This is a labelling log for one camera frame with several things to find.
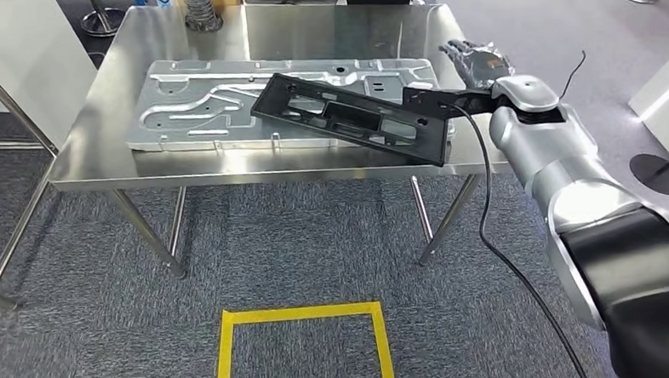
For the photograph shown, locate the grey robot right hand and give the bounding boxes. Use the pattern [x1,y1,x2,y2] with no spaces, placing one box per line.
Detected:
[437,37,517,95]

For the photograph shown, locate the black camera cable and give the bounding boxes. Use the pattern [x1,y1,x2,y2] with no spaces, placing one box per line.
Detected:
[426,100,616,378]

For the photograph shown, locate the black round stand base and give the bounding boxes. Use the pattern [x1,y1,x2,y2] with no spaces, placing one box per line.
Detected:
[626,135,669,197]

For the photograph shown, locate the black plastic frame part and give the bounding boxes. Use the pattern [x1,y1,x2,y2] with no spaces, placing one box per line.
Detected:
[247,72,453,169]

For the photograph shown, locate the black camera bracket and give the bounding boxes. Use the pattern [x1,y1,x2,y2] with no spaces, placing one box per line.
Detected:
[400,83,501,122]

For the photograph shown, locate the stainless steel workbench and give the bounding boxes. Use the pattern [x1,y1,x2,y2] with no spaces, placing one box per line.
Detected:
[43,0,519,294]

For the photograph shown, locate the metal pole round base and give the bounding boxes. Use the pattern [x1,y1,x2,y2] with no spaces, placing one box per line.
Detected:
[75,0,129,39]

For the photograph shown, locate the stamped silver metal panel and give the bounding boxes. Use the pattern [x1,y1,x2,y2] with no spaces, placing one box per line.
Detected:
[123,43,460,166]

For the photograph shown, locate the metal frame stand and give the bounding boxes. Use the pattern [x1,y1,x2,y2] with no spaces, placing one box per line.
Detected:
[0,62,65,313]

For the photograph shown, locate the grey ribbed hose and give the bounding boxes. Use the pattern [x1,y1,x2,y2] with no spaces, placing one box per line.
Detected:
[175,0,226,34]

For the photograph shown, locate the yellow floor tape square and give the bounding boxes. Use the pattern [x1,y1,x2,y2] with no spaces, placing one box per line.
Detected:
[216,293,403,378]

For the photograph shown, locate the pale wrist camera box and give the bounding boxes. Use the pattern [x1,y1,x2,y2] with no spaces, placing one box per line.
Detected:
[489,72,563,116]

